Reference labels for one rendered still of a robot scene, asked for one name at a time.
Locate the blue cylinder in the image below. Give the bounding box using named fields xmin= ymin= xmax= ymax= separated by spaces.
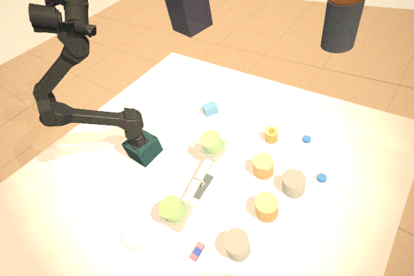
xmin=303 ymin=135 xmax=311 ymax=143
xmin=316 ymin=173 xmax=327 ymax=183

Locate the pink eraser with blue sleeve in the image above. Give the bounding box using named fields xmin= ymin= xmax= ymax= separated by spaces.
xmin=190 ymin=242 xmax=205 ymax=261

